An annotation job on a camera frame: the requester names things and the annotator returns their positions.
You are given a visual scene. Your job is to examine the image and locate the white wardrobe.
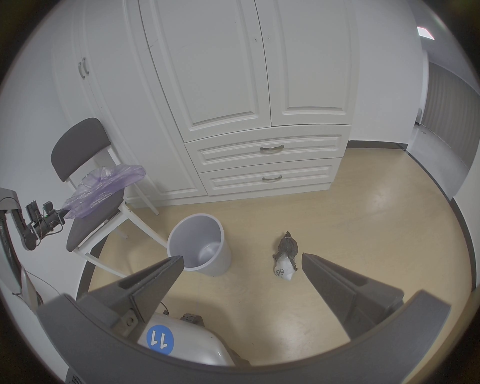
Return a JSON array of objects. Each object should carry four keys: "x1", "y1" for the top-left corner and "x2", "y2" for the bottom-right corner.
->
[{"x1": 49, "y1": 0, "x2": 361, "y2": 207}]

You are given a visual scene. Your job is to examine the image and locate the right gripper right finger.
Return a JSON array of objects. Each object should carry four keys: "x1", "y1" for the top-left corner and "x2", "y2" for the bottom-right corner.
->
[{"x1": 302, "y1": 253, "x2": 406, "y2": 342}]

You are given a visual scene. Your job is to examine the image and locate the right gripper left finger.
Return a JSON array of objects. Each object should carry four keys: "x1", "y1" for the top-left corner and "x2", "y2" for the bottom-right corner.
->
[{"x1": 77, "y1": 255, "x2": 185, "y2": 336}]

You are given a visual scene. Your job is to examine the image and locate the white printed wrapper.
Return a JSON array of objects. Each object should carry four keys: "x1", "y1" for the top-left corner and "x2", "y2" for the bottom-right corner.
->
[{"x1": 274, "y1": 257, "x2": 296, "y2": 281}]

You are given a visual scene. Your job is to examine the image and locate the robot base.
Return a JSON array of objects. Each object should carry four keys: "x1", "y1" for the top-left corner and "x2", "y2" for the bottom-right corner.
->
[{"x1": 137, "y1": 313, "x2": 250, "y2": 367}]

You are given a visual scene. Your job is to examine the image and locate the white trash bin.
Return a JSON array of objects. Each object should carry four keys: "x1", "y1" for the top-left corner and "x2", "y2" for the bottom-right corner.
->
[{"x1": 167, "y1": 214, "x2": 232, "y2": 277}]

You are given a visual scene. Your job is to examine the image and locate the purple plastic bag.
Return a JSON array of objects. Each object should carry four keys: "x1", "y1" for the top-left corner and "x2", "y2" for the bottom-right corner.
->
[{"x1": 62, "y1": 164, "x2": 147, "y2": 220}]

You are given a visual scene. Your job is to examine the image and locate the white chair with grey seat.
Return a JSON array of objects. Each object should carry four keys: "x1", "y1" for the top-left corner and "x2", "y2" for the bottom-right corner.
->
[{"x1": 50, "y1": 117, "x2": 167, "y2": 278}]

